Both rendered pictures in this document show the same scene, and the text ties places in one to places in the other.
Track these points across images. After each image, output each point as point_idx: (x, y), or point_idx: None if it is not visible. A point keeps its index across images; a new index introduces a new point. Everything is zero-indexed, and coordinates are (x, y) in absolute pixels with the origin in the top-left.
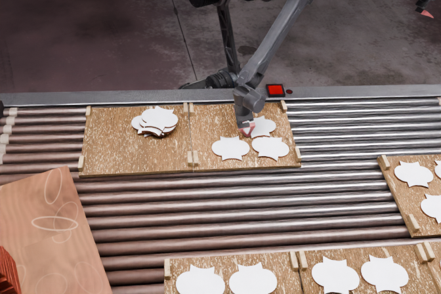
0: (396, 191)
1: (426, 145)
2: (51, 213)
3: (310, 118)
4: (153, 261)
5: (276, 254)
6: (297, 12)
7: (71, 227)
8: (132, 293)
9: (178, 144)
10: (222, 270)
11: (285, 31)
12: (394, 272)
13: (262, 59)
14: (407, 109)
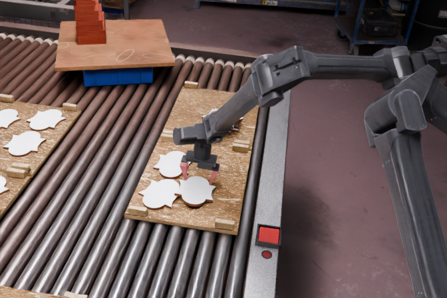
0: (28, 295)
1: None
2: (134, 54)
3: (202, 257)
4: (86, 110)
5: (37, 163)
6: (243, 94)
7: (118, 59)
8: (68, 99)
9: None
10: (49, 133)
11: (231, 102)
12: None
13: (215, 111)
14: None
